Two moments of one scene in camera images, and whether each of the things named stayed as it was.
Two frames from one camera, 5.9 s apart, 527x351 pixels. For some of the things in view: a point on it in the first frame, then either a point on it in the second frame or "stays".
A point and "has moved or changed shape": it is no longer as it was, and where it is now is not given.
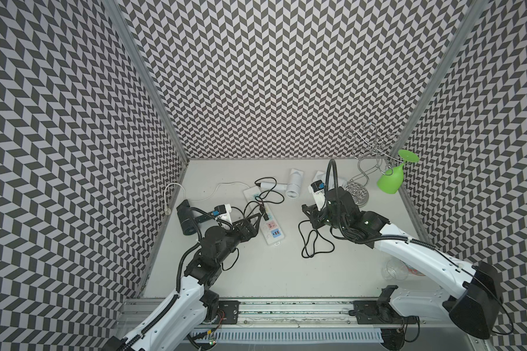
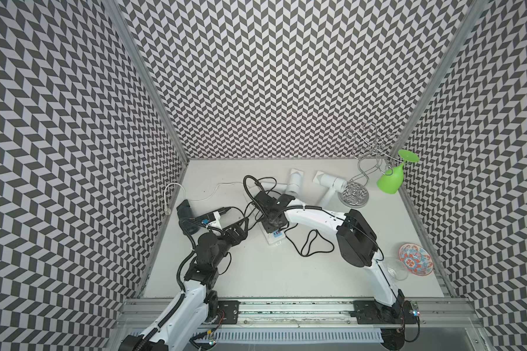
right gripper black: x=313 y=213 -> x=268 y=227
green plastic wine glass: x=393 y=178 stays
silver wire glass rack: x=372 y=151 stays
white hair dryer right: x=322 y=176 stays
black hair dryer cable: x=207 y=212 -> x=192 y=239
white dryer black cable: x=259 y=184 has moved or changed shape
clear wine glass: x=396 y=268 stays
